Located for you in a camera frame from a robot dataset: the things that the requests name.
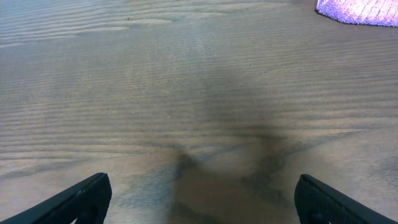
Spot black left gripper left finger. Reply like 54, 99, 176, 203
1, 172, 112, 224

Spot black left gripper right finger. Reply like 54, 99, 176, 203
294, 174, 397, 224

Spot purple cloth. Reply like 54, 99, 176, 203
315, 0, 397, 27

